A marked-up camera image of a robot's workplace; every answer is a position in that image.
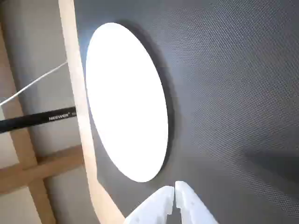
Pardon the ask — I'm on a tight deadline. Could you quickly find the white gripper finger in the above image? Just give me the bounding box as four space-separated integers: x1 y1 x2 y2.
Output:
174 181 220 224
123 186 175 224

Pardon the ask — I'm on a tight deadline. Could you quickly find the white paper plate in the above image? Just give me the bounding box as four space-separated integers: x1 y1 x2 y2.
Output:
85 22 170 183

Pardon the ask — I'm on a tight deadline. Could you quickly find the dark grey textured mat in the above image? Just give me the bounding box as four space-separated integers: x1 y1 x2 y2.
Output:
73 0 299 224

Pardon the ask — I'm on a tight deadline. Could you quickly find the black Neewer stand pole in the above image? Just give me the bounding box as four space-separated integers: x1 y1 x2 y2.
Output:
0 106 78 134

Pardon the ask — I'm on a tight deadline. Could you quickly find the wooden cross frame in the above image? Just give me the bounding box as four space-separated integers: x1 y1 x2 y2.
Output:
0 22 85 224

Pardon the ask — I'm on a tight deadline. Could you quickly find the white cable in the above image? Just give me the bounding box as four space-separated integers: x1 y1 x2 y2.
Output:
0 61 69 107

